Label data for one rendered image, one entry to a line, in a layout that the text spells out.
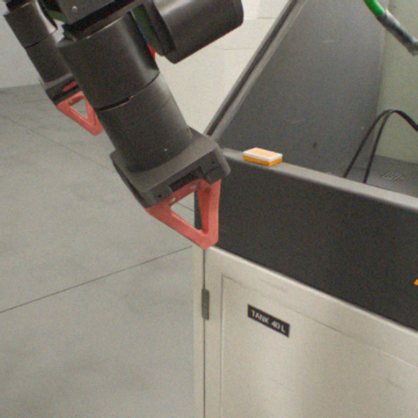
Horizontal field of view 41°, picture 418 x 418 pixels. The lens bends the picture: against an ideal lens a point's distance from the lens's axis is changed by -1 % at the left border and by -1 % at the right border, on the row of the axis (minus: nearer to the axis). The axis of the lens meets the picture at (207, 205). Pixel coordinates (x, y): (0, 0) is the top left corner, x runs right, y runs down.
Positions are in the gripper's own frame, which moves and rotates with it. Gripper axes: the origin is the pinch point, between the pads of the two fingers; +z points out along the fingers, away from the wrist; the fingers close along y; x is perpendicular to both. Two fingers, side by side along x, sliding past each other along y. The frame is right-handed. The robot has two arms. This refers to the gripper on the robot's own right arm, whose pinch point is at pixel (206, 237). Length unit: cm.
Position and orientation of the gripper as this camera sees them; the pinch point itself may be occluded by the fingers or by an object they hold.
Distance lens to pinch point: 47.7
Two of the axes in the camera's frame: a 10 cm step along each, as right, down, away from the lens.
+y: -3.8, -3.5, 8.6
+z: 4.0, 7.7, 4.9
